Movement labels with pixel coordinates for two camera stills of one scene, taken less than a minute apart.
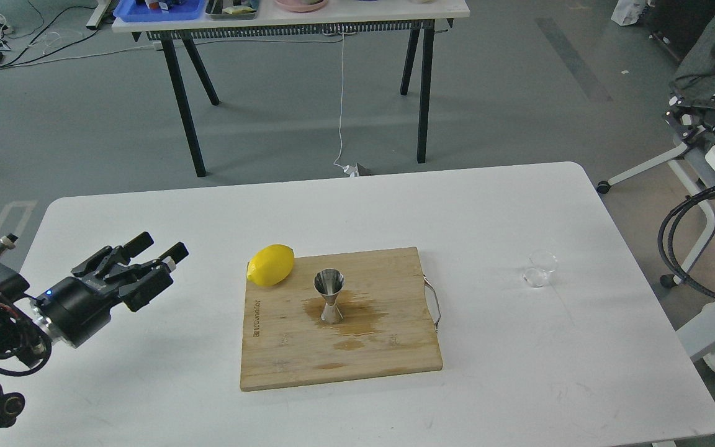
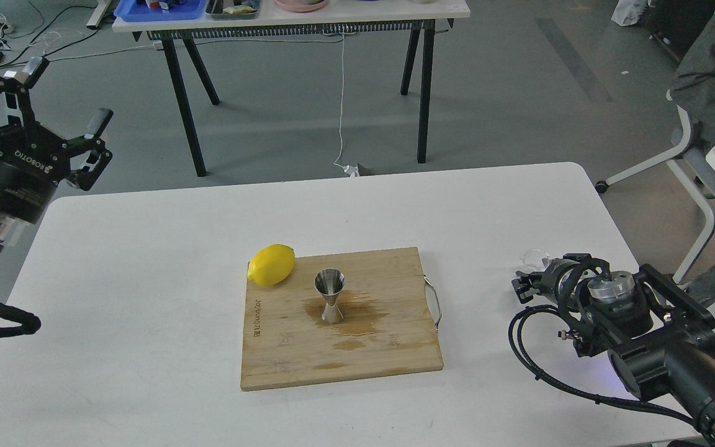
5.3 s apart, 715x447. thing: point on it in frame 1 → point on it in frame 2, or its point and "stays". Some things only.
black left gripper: [76, 310] → [18, 175]
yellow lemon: [270, 265] stays
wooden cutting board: [386, 328] stays
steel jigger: [329, 282] stays
